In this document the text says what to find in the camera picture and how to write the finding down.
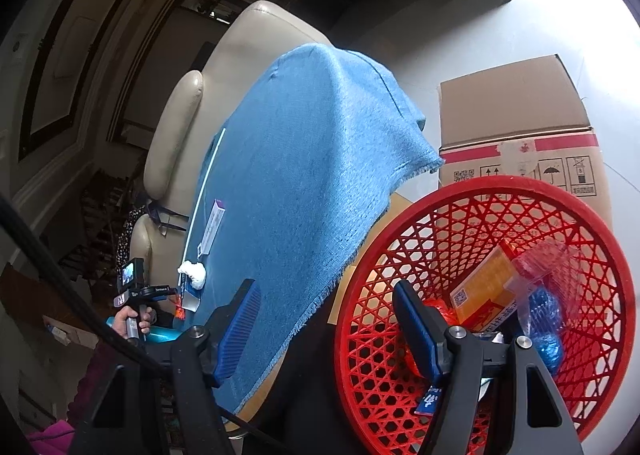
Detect person's left hand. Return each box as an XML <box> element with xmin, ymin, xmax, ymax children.
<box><xmin>112</xmin><ymin>306</ymin><xmax>153</xmax><ymax>344</ymax></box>

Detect white tissue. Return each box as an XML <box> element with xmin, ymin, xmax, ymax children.
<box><xmin>177</xmin><ymin>260</ymin><xmax>207</xmax><ymax>291</ymax></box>

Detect orange cardboard box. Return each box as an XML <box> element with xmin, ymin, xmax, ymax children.
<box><xmin>449</xmin><ymin>242</ymin><xmax>526</xmax><ymax>328</ymax></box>

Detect clear plastic bag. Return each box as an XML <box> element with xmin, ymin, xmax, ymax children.
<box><xmin>510</xmin><ymin>240</ymin><xmax>583</xmax><ymax>336</ymax></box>

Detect blue tablecloth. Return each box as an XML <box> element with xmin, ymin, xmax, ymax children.
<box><xmin>182</xmin><ymin>42</ymin><xmax>446</xmax><ymax>416</ymax></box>

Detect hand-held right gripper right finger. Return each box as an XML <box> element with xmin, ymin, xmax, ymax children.
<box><xmin>392</xmin><ymin>280</ymin><xmax>586</xmax><ymax>455</ymax></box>

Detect small blue packet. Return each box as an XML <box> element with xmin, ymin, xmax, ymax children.
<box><xmin>417</xmin><ymin>384</ymin><xmax>447</xmax><ymax>417</ymax></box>

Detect red plastic mesh basket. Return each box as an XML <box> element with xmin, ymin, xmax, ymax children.
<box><xmin>334</xmin><ymin>175</ymin><xmax>637</xmax><ymax>453</ymax></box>

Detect blue plastic bag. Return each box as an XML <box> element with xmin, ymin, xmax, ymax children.
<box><xmin>529</xmin><ymin>285</ymin><xmax>564</xmax><ymax>331</ymax></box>
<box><xmin>529</xmin><ymin>330</ymin><xmax>566</xmax><ymax>376</ymax></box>

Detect thin white stick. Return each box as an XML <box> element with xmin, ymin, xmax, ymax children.
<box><xmin>182</xmin><ymin>128</ymin><xmax>227</xmax><ymax>276</ymax></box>

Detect large brown cardboard box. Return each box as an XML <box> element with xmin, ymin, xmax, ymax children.
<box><xmin>437</xmin><ymin>54</ymin><xmax>615</xmax><ymax>231</ymax></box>

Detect black white floral garment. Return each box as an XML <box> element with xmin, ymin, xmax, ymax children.
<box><xmin>115</xmin><ymin>205</ymin><xmax>148</xmax><ymax>266</ymax></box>

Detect person's pink clothing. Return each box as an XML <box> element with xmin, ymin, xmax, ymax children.
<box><xmin>27</xmin><ymin>420</ymin><xmax>76</xmax><ymax>443</ymax></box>

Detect blue toothpaste box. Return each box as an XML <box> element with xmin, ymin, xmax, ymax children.
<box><xmin>177</xmin><ymin>285</ymin><xmax>202</xmax><ymax>312</ymax></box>

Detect teal thermos bottle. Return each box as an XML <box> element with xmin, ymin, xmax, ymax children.
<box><xmin>106</xmin><ymin>317</ymin><xmax>181</xmax><ymax>343</ymax></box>

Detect person's left forearm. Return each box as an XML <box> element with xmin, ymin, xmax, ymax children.
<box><xmin>65</xmin><ymin>335</ymin><xmax>126</xmax><ymax>436</ymax></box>

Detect cream leather sofa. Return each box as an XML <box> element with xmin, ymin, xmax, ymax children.
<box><xmin>127</xmin><ymin>0</ymin><xmax>331</xmax><ymax>286</ymax></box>

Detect long white box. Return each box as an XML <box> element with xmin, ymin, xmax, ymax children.
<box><xmin>197</xmin><ymin>200</ymin><xmax>227</xmax><ymax>256</ymax></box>

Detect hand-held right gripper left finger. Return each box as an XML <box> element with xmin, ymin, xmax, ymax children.
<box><xmin>67</xmin><ymin>277</ymin><xmax>263</xmax><ymax>455</ymax></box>

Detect wooden staircase railing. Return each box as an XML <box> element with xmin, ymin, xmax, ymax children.
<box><xmin>75</xmin><ymin>175</ymin><xmax>146</xmax><ymax>286</ymax></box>

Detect black cable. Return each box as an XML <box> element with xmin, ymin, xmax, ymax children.
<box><xmin>0</xmin><ymin>192</ymin><xmax>286</xmax><ymax>453</ymax></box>

